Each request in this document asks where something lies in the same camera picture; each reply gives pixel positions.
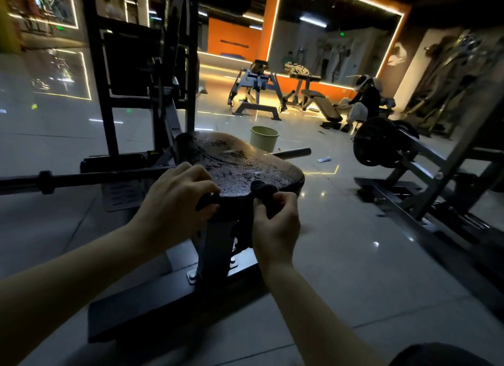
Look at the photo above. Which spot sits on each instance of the person's right hand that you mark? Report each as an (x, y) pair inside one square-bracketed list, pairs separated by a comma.
[(277, 232)]

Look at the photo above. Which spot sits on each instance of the person's left hand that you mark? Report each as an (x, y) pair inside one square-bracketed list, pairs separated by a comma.
[(173, 208)]

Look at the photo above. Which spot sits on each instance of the person's left fingers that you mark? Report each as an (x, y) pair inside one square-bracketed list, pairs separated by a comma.
[(199, 184)]

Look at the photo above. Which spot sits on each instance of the person's right thumb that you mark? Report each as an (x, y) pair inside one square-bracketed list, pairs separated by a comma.
[(262, 209)]

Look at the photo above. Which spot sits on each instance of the black cleaning cloth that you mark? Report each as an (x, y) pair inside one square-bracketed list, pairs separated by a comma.
[(244, 220)]

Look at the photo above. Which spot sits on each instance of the person's left forearm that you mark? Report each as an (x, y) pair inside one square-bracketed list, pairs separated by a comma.
[(59, 287)]

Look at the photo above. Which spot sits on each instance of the person's right forearm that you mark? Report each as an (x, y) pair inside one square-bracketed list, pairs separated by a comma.
[(311, 322)]

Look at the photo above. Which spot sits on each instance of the black wet seat pad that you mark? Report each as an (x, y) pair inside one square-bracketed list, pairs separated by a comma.
[(240, 165)]

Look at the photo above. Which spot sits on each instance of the green plastic bucket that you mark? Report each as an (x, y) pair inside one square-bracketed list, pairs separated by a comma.
[(263, 138)]

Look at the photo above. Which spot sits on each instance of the white paper scrap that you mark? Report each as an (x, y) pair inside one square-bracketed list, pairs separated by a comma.
[(324, 159)]

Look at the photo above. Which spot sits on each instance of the grey gym machine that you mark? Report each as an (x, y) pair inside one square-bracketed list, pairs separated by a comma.
[(258, 84)]

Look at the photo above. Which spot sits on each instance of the black adjustable bench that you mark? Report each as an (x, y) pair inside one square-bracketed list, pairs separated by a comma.
[(315, 100)]

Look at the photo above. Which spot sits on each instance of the black weight plates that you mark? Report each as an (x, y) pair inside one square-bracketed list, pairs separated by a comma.
[(374, 141)]

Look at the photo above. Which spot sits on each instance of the dark trouser leg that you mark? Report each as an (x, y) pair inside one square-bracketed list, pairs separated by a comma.
[(437, 356)]

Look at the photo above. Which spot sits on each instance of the black gym machine frame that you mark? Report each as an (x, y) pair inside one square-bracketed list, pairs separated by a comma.
[(130, 62)]

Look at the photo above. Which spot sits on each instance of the grey plate-loaded machine frame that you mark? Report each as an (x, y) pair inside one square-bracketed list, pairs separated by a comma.
[(441, 180)]

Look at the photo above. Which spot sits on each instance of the large wall mirror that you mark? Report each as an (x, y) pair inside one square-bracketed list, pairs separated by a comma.
[(338, 39)]

